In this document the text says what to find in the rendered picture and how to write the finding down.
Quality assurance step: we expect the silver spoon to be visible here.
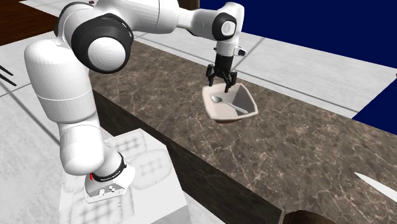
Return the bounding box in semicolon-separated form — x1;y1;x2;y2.
210;94;249;115

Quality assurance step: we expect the white knife blade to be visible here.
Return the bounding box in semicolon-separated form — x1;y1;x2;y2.
354;171;397;203

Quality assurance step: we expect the brown rounded wooden object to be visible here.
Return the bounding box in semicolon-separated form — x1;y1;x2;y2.
282;209;338;224

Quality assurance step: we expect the beige square bowl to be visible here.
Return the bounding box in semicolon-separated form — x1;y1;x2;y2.
201;82;260;125

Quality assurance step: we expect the white patterned robot stand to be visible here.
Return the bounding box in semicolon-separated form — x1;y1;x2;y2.
58;128;192;224

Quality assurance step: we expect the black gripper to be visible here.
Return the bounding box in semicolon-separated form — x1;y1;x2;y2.
205;53;239;94

